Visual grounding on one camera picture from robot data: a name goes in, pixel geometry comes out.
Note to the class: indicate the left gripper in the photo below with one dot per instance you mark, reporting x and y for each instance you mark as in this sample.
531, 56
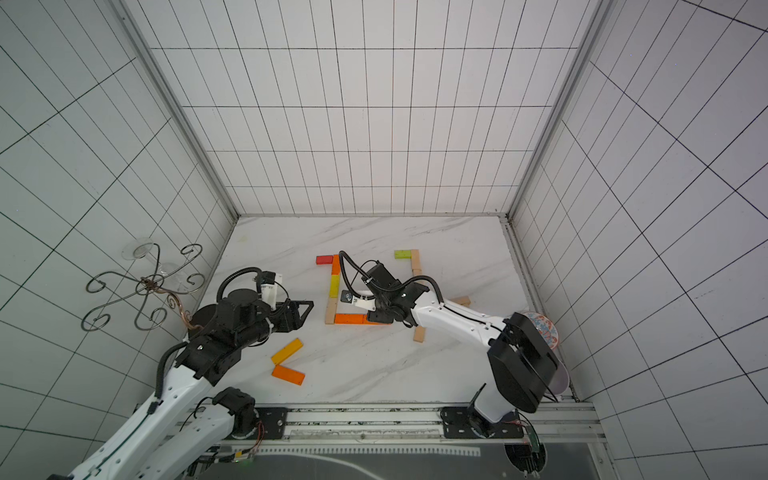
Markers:
296, 322

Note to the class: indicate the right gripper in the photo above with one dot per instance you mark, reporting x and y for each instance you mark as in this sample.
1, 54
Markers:
381, 312

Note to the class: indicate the natural block diagonal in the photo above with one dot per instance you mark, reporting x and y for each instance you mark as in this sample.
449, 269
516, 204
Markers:
415, 260
419, 334

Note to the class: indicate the yellow-green block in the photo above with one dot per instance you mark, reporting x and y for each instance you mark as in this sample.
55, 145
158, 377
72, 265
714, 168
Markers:
334, 286

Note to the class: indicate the orange block diagonal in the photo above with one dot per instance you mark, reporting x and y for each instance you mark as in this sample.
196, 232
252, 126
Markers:
335, 270

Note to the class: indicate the orange block horizontal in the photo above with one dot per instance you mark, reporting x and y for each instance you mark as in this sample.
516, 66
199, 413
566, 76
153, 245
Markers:
288, 375

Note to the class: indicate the long orange block bottom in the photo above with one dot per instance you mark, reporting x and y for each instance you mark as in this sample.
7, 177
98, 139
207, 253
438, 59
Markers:
369, 321

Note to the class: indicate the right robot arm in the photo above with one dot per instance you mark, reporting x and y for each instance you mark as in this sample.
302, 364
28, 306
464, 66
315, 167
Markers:
525, 368

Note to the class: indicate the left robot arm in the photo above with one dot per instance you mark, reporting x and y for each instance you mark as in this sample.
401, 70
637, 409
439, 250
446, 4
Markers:
187, 372

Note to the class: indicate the yellow-orange wooden block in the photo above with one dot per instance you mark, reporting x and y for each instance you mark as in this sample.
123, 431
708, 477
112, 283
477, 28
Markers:
287, 351

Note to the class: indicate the dark oval stand base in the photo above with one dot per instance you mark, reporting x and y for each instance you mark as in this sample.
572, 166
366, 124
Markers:
202, 317

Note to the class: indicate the patterned red blue plate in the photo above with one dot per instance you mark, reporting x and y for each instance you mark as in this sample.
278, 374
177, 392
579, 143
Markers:
546, 328

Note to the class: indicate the lilac bowl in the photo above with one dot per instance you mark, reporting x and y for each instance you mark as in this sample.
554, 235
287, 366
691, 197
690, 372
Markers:
560, 381

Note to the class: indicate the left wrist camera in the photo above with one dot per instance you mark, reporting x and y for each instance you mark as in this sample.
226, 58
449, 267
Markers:
268, 286

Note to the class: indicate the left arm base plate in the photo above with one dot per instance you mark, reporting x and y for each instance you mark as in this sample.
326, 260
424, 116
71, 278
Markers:
262, 423

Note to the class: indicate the ornate metal wire stand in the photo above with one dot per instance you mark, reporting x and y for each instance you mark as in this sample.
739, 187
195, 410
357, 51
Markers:
159, 282

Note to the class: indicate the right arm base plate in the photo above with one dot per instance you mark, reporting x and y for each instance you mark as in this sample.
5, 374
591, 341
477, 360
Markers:
464, 422

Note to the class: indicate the electronics board with wires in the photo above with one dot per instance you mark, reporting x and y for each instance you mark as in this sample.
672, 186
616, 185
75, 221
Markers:
216, 455

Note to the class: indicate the aluminium mounting rail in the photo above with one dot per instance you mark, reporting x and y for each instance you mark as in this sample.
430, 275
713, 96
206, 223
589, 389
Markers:
366, 426

